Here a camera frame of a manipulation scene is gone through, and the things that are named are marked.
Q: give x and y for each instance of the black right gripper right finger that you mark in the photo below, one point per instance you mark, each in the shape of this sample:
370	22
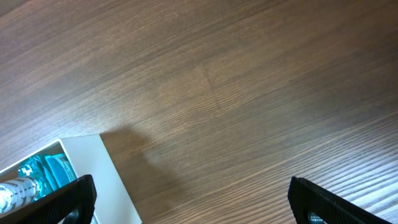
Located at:
311	203

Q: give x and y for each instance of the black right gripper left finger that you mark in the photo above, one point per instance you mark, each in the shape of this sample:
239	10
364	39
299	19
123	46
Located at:
74	203

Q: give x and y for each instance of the blue mouthwash bottle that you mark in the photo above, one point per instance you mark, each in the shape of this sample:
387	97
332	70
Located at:
38	176

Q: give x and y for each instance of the white open cardboard box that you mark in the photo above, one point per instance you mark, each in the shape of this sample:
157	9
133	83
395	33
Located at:
88	155

